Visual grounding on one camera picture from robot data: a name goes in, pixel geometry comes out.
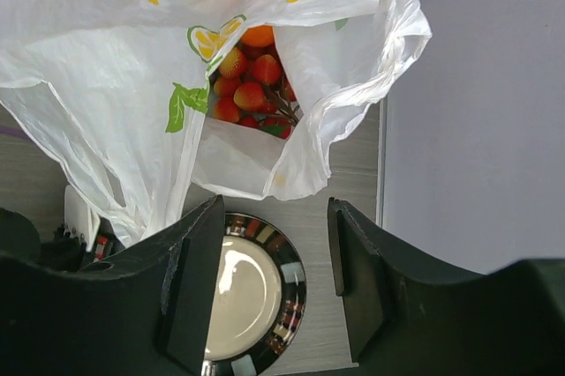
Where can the red lychee fruit bunch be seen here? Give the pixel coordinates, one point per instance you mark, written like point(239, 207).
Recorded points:
point(250, 88)

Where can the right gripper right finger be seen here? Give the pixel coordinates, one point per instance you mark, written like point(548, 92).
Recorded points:
point(409, 313)

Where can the white plastic bag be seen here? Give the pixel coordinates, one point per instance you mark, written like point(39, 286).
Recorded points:
point(116, 92)

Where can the striped rim ceramic plate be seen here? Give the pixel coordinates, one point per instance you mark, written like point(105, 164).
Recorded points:
point(259, 301)

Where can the fake orange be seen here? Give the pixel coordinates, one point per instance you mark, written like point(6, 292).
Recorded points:
point(258, 37)

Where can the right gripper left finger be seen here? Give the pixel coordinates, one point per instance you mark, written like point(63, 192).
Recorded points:
point(142, 311)

